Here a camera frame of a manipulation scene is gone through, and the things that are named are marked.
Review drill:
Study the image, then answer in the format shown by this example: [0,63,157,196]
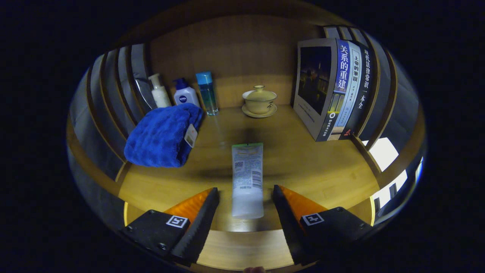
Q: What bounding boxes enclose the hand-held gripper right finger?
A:
[272,185,374,266]

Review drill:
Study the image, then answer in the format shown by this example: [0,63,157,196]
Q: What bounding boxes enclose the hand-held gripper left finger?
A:
[120,187,220,266]

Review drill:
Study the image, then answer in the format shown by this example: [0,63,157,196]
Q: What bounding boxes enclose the white cosmetic tube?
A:
[231,143,264,220]

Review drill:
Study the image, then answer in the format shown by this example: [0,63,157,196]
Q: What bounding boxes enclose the wooden countertop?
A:
[118,104,380,232]

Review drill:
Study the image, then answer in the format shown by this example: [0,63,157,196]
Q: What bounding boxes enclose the wooden cabinet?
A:
[66,0,428,243]

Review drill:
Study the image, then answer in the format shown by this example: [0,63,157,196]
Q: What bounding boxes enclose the blue folded towel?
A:
[124,103,205,168]

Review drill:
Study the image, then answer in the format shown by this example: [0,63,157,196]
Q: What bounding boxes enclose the beige lidded teacup with saucer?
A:
[242,85,278,119]

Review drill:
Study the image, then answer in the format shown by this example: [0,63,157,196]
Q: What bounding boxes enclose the white bottle with blue cap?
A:
[173,78,200,108]

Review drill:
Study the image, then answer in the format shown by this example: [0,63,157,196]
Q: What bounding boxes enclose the teal transparent bottle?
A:
[196,71,219,116]

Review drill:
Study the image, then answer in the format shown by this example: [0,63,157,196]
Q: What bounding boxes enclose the white pump bottle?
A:
[148,73,172,108]

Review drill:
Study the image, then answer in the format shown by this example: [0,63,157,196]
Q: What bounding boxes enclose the book with blue spine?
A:
[293,38,351,142]

